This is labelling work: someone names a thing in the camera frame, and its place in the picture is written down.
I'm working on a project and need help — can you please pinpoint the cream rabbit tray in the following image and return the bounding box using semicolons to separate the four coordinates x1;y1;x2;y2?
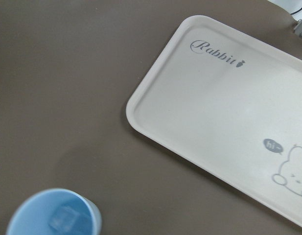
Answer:
126;16;302;227

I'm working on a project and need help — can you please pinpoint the light blue plastic cup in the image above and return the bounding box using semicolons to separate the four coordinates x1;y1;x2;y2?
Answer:
6;188;102;235

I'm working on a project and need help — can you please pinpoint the clear ice cube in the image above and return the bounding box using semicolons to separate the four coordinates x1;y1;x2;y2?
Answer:
48;206;80;234

